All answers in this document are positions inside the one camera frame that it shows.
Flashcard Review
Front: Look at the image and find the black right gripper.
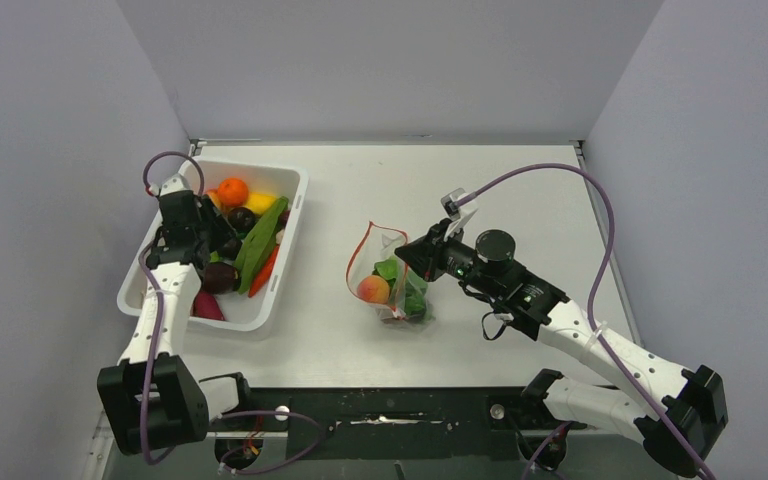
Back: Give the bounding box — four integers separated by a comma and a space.
396, 219, 502, 300

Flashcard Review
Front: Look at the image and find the dark plum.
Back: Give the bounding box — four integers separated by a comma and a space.
227, 207, 258, 234

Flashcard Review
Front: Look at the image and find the white green napa cabbage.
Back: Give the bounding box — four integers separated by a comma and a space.
372, 256, 432, 327

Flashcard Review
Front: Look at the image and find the orange fruit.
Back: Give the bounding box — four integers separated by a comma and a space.
216, 177, 249, 208

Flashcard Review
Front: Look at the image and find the clear red-zipper bag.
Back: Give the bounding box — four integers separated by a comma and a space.
345, 221, 433, 330

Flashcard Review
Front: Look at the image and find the peach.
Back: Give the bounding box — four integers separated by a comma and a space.
355, 274, 391, 305

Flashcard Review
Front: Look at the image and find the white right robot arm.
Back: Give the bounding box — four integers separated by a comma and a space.
395, 220, 728, 479

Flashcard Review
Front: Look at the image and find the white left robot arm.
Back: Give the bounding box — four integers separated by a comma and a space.
97, 190, 249, 465

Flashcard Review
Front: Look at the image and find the green leafy vegetable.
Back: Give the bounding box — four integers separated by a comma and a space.
233, 197, 289, 294

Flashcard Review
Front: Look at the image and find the purple eggplant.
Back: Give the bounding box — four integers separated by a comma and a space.
201, 262, 241, 295

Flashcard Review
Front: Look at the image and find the yellow lemon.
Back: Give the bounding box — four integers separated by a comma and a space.
243, 192, 278, 216

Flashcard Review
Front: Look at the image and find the red chili pepper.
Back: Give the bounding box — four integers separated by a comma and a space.
247, 245, 280, 298

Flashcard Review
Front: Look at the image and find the dark red fig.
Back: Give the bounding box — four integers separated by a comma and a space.
278, 210, 291, 227

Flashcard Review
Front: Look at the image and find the red purple onion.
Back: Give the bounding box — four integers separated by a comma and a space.
191, 291, 225, 322

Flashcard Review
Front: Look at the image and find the white plastic bin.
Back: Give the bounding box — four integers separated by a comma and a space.
117, 156, 309, 335

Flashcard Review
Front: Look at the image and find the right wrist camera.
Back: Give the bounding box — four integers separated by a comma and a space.
441, 188, 478, 240

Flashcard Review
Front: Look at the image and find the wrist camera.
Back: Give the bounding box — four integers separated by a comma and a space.
441, 188, 478, 240
148, 174, 192, 199

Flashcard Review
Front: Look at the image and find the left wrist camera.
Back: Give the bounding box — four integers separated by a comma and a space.
148, 174, 192, 199

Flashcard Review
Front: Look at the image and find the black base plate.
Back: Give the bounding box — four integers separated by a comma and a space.
211, 387, 560, 471

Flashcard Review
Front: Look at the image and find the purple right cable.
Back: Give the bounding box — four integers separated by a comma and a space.
446, 162, 717, 480

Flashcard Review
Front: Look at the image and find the aluminium frame rail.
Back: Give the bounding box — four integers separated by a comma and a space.
92, 389, 690, 442

